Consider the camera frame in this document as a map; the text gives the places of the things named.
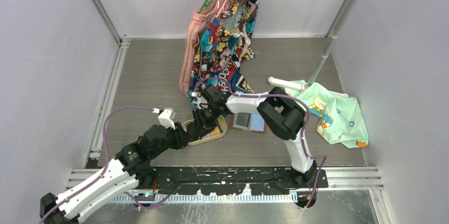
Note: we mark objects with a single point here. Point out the pink hanging garment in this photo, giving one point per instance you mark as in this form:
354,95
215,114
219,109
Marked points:
196,28

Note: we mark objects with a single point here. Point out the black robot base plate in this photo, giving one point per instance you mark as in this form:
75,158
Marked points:
224,180

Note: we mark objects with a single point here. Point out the colourful comic print shorts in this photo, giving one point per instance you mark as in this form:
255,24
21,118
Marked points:
223,46

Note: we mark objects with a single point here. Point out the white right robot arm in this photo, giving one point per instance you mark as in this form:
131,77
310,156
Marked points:
280,112

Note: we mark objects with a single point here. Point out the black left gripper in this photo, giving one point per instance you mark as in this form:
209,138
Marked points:
181,138

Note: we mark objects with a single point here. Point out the mint green cartoon cloth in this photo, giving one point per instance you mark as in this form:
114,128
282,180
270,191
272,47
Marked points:
341,120

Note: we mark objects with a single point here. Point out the beige oval card tray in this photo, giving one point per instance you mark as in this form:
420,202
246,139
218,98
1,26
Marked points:
210,134

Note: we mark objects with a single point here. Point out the brown leather card holder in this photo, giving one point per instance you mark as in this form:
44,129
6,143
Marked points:
248,122

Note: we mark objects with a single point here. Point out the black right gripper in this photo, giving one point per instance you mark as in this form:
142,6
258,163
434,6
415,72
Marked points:
203,125

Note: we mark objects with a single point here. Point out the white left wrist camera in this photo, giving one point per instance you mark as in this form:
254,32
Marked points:
165,117

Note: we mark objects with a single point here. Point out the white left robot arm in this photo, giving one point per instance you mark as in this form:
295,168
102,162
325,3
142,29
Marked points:
80,202

